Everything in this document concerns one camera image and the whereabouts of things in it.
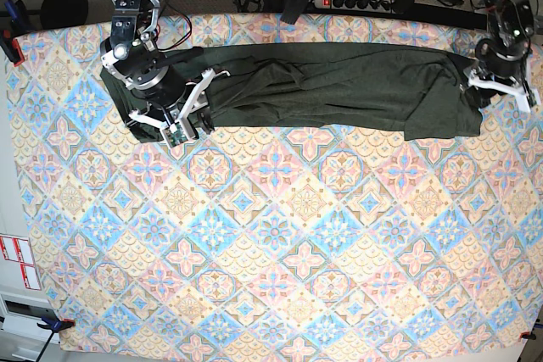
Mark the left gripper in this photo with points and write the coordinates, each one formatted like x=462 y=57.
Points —
x=497 y=62

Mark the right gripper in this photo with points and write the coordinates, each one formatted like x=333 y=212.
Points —
x=150 y=88

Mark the dark green long-sleeve shirt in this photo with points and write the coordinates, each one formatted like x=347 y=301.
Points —
x=419 y=92

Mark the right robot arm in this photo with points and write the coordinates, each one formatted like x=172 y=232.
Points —
x=134 y=33

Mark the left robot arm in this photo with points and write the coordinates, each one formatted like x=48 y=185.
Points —
x=510 y=22

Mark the black round stool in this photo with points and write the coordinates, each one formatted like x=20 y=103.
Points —
x=59 y=14

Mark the black remote-like device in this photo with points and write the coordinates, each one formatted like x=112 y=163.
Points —
x=293 y=10

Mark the patterned pastel tablecloth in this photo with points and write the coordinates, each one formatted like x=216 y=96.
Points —
x=331 y=244

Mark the white power strip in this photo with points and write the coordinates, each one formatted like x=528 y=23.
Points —
x=381 y=6

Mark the blue clamp upper left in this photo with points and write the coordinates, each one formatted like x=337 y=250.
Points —
x=9 y=44

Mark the blue clamp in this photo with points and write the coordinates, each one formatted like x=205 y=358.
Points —
x=54 y=326
x=9 y=44

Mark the red white labels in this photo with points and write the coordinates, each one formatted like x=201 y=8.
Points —
x=18 y=250

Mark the orange clamp lower right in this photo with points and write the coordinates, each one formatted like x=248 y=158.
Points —
x=528 y=336

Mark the blue clamp lower left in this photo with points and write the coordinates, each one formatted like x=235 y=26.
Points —
x=54 y=326

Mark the grey cabinet lower left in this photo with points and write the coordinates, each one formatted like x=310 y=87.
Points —
x=21 y=312

